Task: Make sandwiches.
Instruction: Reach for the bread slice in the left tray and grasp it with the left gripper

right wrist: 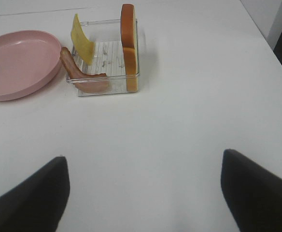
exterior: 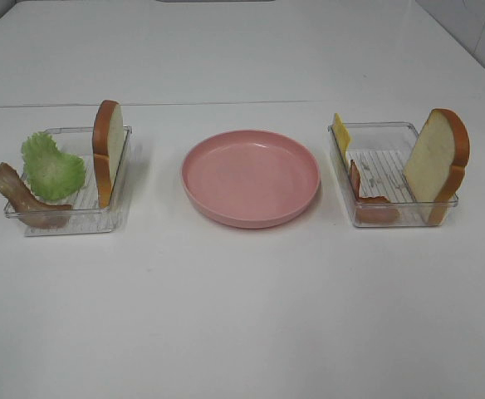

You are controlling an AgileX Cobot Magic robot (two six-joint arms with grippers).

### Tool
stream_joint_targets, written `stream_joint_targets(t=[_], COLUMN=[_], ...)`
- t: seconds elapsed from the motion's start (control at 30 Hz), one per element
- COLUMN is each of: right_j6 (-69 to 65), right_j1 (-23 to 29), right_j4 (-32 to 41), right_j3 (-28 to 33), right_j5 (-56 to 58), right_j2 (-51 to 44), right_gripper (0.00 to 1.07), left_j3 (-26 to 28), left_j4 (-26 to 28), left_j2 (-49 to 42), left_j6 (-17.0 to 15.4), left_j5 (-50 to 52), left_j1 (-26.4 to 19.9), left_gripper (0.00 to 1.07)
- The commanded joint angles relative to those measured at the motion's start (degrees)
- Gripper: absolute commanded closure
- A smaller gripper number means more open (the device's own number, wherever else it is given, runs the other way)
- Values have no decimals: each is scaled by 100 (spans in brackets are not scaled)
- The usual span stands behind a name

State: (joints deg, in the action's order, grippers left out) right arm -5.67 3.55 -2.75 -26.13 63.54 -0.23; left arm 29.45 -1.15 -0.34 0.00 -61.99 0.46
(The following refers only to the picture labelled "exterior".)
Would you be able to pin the green lettuce leaf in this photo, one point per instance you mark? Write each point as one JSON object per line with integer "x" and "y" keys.
{"x": 52, "y": 174}

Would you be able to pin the bread slice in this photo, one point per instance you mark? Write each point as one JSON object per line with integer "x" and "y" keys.
{"x": 108, "y": 139}
{"x": 436, "y": 166}

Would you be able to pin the clear left plastic tray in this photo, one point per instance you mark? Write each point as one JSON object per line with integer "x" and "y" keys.
{"x": 85, "y": 217}

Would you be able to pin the yellow cheese slice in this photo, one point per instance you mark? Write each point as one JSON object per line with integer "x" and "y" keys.
{"x": 342, "y": 136}

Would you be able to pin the red bacon strip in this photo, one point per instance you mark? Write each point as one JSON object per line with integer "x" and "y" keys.
{"x": 371, "y": 210}

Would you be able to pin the clear right plastic tray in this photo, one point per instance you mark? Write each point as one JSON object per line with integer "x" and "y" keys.
{"x": 370, "y": 175}

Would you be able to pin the brown bacon strip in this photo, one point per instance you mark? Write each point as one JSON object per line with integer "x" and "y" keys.
{"x": 18, "y": 195}

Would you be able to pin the pink round plate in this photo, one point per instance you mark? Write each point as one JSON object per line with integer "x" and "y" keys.
{"x": 250, "y": 179}

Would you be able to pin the clear plastic tray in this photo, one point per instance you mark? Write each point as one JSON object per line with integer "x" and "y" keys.
{"x": 85, "y": 217}
{"x": 370, "y": 175}

